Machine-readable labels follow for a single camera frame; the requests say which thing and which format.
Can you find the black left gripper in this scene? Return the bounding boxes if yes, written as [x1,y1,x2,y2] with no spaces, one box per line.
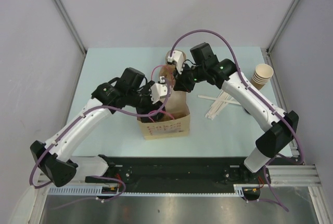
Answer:
[127,81,163,122]

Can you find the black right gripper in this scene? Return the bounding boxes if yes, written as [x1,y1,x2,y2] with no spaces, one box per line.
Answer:
[173,61,207,93]

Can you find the pink kraft paper bag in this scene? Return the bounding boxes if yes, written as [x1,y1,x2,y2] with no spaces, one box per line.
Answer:
[136,65,191,140]

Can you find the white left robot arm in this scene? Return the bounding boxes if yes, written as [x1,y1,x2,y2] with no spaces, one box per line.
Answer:
[29,68,169,187]

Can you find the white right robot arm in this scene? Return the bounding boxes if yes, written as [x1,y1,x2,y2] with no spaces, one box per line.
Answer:
[167,43,299,183]

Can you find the brown pulp cup carrier stack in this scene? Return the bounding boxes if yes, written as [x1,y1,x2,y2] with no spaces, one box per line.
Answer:
[165,50,186,65]

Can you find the pile of white wrapped straws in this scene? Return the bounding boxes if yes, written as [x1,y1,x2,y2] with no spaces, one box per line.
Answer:
[205,91,236,120]

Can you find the stack of brown paper cups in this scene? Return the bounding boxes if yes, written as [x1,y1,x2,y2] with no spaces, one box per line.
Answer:
[250,63,274,90]

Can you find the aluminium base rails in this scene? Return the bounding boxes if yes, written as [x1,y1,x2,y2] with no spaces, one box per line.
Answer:
[33,164,321,186]

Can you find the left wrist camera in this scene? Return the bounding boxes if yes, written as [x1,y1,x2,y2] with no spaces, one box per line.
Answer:
[150,76,168,104]

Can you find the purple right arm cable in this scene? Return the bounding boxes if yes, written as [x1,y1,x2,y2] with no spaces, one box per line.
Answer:
[171,29,305,212]

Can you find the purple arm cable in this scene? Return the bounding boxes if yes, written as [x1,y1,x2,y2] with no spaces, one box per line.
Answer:
[171,29,305,212]
[29,78,171,209]

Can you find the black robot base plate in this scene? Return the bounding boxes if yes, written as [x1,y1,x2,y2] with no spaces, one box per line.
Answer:
[85,155,271,194]

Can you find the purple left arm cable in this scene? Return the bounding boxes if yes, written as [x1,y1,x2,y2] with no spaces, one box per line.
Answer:
[29,78,171,209]

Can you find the white slotted cable duct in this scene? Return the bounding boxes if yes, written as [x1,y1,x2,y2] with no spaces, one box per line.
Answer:
[48,186,244,197]

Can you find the right aluminium frame post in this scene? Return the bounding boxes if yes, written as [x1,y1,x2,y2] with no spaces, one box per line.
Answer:
[266,0,301,55]

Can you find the aluminium frame post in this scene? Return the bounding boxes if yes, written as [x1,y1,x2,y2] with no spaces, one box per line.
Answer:
[266,0,301,55]
[52,0,87,57]

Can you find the left aluminium frame post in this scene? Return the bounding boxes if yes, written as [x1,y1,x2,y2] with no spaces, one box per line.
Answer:
[52,0,87,57]

